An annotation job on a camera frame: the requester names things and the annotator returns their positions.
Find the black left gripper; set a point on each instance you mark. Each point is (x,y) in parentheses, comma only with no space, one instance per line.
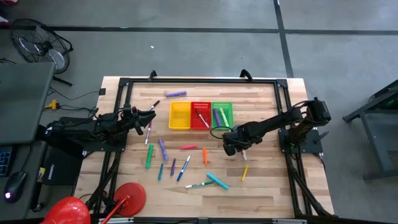
(132,119)

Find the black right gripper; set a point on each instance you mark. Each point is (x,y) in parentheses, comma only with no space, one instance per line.
(241,135)

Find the black cap white marker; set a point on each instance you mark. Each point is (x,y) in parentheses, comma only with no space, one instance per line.
(154,105)

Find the yellow highlighter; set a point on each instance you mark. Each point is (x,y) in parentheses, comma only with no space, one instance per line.
(244,173)

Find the pale green highlighter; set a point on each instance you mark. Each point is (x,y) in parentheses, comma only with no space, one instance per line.
(224,117)

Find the lavender highlighter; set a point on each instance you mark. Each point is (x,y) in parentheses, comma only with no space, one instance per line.
(175,94)

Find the teal Sharpie highlighter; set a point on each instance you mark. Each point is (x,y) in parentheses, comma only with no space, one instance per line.
(217,181)

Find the red cap white marker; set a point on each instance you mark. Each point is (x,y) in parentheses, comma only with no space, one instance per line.
(202,119)

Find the pink highlighter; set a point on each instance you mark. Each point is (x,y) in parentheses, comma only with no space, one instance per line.
(188,147)

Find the green Expo marker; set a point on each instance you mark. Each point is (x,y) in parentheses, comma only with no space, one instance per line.
(199,185)

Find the blue Expo marker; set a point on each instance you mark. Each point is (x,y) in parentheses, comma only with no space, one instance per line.
(183,168)

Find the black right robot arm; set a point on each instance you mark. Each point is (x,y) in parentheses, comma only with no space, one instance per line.
(280,119)

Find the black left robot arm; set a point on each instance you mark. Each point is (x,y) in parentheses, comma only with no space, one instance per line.
(77,130)

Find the dark red cap marker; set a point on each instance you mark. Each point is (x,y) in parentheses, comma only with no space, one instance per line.
(148,137)

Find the yellow plastic basket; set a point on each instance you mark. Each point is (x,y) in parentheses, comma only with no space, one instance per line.
(179,115)

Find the green plastic basket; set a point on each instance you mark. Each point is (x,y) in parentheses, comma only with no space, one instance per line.
(230,105)

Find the red plastic basket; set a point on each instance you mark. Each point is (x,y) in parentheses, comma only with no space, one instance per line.
(196,123)

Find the small black square box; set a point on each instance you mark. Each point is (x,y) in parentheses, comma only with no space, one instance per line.
(102,91)

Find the purple slim highlighter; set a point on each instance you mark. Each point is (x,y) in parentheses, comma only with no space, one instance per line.
(173,167)

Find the teal slim highlighter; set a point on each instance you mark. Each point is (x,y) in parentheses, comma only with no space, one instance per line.
(160,172)

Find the yellow plug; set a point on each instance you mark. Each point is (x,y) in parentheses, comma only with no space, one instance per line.
(53,104)

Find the black power box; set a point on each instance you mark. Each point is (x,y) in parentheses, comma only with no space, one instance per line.
(62,168)

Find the grey desk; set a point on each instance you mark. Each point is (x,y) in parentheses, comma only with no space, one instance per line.
(25,99)

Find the black floor fan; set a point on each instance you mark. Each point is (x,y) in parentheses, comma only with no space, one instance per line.
(40,46)

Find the dark metal stand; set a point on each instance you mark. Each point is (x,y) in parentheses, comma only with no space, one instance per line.
(376,133)

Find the black computer mouse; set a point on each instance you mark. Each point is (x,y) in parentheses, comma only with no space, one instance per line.
(15,186)

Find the black keyboard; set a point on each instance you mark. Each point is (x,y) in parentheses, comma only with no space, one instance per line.
(4,161)

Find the person's shoe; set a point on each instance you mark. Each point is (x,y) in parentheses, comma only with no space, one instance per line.
(7,1)

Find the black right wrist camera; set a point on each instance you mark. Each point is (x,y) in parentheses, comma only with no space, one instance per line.
(230,149)

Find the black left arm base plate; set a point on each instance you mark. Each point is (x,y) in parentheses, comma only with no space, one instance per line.
(105,147)

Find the black aluminium table frame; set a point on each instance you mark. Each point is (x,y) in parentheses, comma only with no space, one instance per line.
(202,80)

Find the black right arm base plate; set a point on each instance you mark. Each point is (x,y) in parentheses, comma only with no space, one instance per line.
(312,147)

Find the silver aluminium rail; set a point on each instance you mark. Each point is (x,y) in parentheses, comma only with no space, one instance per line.
(124,220)

